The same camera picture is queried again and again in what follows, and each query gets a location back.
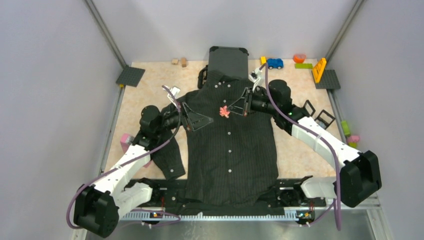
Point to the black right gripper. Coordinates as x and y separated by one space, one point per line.
248 108

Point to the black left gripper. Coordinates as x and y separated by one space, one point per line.
190 115

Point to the pink gold brooch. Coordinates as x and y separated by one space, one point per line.
223 112

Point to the black pinstriped button shirt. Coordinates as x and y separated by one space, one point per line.
233 160

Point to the black frame brooch box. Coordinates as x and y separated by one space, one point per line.
324 119

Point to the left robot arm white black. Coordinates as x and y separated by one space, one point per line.
101 203

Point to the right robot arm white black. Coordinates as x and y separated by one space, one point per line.
358 173

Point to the dark grey case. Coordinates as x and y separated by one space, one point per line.
231 61

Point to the yellow toy brick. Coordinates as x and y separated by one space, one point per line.
263 60

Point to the blue toy car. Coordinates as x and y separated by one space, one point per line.
275 63

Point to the wooden block right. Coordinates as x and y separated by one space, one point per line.
183 62

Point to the pink stapler box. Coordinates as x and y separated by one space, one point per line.
127 144

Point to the green flat brick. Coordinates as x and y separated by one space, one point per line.
303 65

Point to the orange bowl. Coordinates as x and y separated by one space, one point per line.
299 58

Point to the left dark grey baseplate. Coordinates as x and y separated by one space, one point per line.
130 76

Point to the dark grey baseplate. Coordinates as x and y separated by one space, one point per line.
130 76
328 81

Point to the orange toy ladder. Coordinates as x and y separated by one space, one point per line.
318 70

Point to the right dark grey baseplate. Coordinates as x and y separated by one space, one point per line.
328 81

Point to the green pink toy bricks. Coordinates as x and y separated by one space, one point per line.
351 139

